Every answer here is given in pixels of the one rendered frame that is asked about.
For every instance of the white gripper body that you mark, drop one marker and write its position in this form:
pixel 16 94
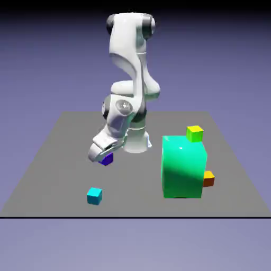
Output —
pixel 94 152

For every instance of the small purple cube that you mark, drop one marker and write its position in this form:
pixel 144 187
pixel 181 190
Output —
pixel 107 159

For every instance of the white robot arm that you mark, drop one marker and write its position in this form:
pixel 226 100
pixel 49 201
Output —
pixel 125 63

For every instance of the small cyan cube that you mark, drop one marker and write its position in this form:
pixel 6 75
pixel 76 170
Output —
pixel 94 196

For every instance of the small yellow cube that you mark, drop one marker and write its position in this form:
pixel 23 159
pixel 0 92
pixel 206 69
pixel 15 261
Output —
pixel 194 133

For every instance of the small orange cube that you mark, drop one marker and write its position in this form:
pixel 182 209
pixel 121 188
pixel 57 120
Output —
pixel 209 179

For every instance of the large green box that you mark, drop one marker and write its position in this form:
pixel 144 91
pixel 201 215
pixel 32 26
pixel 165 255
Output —
pixel 182 167

